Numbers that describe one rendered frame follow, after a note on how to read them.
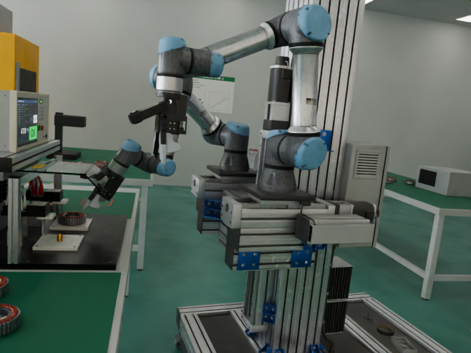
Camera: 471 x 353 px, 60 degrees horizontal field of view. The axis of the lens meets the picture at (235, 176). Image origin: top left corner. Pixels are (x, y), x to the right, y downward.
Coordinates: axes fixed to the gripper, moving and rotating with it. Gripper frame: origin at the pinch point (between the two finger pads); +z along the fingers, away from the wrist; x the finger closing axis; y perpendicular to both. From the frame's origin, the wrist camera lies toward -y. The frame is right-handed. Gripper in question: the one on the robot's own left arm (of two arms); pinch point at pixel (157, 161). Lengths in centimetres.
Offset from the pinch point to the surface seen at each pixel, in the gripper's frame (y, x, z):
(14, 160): -40.7, 21.7, 4.8
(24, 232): -40, 40, 34
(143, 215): 24, 194, 70
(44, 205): -33, 38, 23
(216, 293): 73, 146, 115
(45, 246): -32, 34, 37
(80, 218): -21, 59, 34
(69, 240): -25, 39, 37
